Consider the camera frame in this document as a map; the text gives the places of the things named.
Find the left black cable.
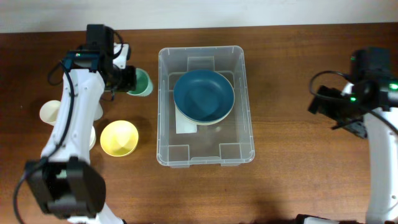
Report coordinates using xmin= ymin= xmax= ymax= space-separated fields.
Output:
xmin=12 ymin=29 xmax=125 ymax=224

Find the white small bowl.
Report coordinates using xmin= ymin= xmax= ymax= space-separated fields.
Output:
xmin=89 ymin=126 xmax=96 ymax=150

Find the mint green cup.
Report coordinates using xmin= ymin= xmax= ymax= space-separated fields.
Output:
xmin=127 ymin=68 xmax=154 ymax=97

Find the blue plate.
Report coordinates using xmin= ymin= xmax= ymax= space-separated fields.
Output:
xmin=173 ymin=68 xmax=235 ymax=122

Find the clear plastic storage bin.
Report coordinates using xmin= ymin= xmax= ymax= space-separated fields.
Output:
xmin=157 ymin=45 xmax=255 ymax=167

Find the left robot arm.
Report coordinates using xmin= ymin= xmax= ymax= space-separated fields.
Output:
xmin=20 ymin=24 xmax=137 ymax=223

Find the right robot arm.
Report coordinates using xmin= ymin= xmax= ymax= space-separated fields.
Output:
xmin=308 ymin=47 xmax=397 ymax=223

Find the yellow small bowl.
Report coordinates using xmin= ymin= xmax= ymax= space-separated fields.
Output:
xmin=99 ymin=120 xmax=139 ymax=157

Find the right black cable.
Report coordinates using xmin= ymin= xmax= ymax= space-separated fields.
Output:
xmin=309 ymin=70 xmax=398 ymax=134

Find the black cable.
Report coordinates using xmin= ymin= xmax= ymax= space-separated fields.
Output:
xmin=12 ymin=29 xmax=125 ymax=224
xmin=309 ymin=70 xmax=398 ymax=134

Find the cream cup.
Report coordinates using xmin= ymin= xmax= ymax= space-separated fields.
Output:
xmin=39 ymin=100 xmax=61 ymax=126

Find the grey cup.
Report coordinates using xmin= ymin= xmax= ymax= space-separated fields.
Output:
xmin=94 ymin=103 xmax=103 ymax=121

